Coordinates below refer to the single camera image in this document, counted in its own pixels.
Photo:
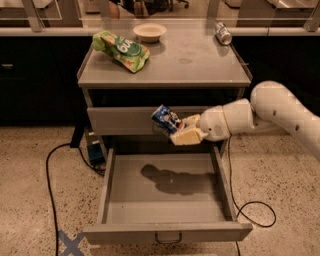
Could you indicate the blue power box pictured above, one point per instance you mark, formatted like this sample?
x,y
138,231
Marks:
x,y
95,153

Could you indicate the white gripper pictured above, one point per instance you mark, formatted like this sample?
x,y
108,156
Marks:
x,y
214,122

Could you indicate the grey drawer cabinet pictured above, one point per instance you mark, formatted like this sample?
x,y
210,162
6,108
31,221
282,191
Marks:
x,y
187,67

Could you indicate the beige paper bowl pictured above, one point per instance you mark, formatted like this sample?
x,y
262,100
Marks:
x,y
149,32

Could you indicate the blue tape cross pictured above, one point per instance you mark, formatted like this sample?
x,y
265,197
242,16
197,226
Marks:
x,y
71,245

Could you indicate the green chip bag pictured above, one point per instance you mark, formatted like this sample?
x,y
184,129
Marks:
x,y
132,55

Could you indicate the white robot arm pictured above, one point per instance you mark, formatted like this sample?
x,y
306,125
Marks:
x,y
271,104

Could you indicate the open grey middle drawer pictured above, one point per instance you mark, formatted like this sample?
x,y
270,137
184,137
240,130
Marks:
x,y
166,199

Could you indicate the silver soda can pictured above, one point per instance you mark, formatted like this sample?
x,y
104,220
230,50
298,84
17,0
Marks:
x,y
222,33

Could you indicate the blue pepsi can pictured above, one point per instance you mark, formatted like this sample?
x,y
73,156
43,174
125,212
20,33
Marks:
x,y
167,120

